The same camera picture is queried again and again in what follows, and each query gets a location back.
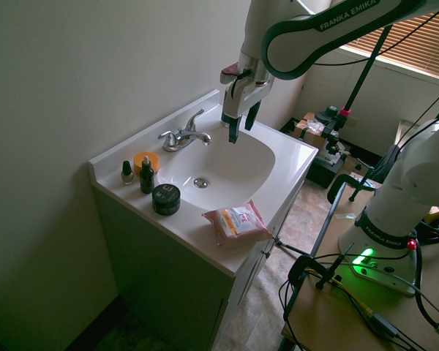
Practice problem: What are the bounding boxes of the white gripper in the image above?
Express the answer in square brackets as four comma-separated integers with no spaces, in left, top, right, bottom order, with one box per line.
[220,78,274,145]

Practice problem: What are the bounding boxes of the white vanity top with sink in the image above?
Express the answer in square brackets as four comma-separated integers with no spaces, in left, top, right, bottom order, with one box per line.
[88,88,320,277]

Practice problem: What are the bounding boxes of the brown cardboard box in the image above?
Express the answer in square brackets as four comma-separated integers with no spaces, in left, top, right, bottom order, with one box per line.
[293,111,327,150]

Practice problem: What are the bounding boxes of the clear plastic bag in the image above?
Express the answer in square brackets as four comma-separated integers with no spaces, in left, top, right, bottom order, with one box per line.
[304,119,327,135]

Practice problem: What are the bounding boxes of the black case on floor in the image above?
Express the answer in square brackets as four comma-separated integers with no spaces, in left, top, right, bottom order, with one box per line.
[306,143,348,190]

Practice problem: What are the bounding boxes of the orange round jar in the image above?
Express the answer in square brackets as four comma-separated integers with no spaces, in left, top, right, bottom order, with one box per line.
[132,151,162,176]

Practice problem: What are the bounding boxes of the pink wet wipes pack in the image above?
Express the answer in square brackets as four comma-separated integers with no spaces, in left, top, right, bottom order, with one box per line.
[201,199,274,250]

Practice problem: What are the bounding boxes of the dark green round jar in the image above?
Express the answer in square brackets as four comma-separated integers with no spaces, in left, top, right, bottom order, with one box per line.
[151,183,181,216]

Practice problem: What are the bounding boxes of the dark dropper bottle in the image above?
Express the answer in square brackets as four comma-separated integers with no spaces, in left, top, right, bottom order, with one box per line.
[138,155,156,195]

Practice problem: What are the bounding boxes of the black C-clamp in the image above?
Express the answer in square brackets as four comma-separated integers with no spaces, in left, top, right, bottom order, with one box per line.
[326,173,380,204]
[287,242,356,290]

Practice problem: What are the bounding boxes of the small nail polish bottle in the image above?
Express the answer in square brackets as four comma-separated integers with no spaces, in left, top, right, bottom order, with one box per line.
[120,160,135,186]

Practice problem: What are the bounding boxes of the black stand pole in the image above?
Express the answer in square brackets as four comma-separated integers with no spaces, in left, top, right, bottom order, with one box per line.
[341,21,393,111]

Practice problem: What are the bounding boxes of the dark cloth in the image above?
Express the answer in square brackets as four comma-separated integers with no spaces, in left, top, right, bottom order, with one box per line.
[372,143,404,184]

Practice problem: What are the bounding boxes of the white vanity cabinet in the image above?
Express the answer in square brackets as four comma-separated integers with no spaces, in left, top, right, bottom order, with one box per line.
[92,178,309,351]

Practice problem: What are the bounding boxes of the brown window blinds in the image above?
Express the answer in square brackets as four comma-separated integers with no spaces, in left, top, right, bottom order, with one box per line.
[338,6,439,83]

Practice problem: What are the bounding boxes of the wooden robot table board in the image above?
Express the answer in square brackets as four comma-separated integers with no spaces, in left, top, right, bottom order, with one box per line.
[280,178,439,351]

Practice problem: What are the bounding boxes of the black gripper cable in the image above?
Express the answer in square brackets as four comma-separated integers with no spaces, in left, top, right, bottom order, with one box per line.
[230,67,252,99]

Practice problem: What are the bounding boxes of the red wrist camera mount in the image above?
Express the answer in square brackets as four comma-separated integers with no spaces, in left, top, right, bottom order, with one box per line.
[219,62,243,86]

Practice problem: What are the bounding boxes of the chrome two-handle faucet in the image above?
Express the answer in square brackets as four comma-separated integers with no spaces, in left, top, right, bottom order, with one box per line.
[157,108,213,154]

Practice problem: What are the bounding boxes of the black tripod head mount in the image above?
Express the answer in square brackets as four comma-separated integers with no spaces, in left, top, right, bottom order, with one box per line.
[315,105,348,155]

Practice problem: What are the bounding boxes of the yellow cable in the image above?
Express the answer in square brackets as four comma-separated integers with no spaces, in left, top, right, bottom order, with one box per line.
[330,276,375,316]

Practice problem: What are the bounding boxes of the black cable adapter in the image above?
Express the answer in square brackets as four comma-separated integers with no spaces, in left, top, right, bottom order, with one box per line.
[365,309,402,338]

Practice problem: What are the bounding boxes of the grey cable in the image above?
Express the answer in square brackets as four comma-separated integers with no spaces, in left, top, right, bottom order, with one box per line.
[350,266,439,334]

